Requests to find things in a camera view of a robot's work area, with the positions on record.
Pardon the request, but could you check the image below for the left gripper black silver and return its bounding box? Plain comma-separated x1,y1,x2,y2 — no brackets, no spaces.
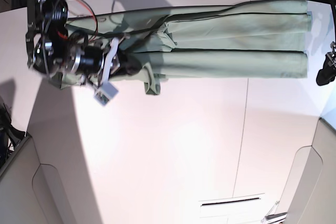
316,41,336,86

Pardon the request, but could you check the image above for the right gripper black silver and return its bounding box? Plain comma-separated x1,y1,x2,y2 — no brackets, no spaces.
70,37,132,83

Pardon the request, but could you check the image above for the light green T-shirt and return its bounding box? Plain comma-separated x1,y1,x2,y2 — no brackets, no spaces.
67,0,312,95

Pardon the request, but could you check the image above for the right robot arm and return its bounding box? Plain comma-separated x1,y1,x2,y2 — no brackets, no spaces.
25,0,140,88

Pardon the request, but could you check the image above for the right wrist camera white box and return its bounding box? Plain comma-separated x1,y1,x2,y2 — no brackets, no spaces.
94,82,118,106

